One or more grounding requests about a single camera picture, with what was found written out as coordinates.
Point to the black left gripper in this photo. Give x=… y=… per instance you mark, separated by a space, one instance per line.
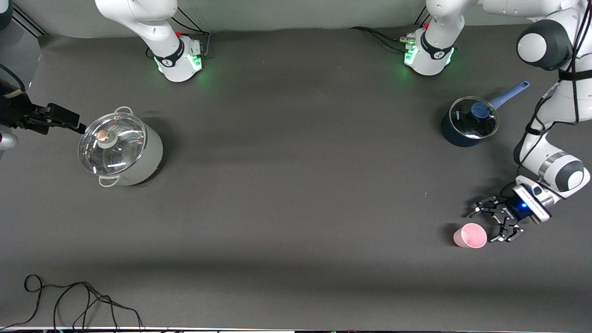
x=513 y=210

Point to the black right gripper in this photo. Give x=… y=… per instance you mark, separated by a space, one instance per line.
x=15 y=113

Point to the pink plastic cup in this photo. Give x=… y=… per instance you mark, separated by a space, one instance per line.
x=471 y=237

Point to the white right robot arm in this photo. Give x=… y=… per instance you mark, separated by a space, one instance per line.
x=152 y=27

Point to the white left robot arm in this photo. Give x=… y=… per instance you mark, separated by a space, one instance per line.
x=536 y=46

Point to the glass stockpot lid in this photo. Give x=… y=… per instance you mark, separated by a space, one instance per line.
x=113 y=145

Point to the pale green stockpot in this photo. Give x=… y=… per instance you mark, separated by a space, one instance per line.
x=150 y=157

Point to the dark blue saucepan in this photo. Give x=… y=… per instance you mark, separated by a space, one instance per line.
x=455 y=138

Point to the glass lid with blue knob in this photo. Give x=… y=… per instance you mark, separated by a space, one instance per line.
x=471 y=121

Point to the dark grey table mat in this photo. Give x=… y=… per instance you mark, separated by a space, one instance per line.
x=296 y=208

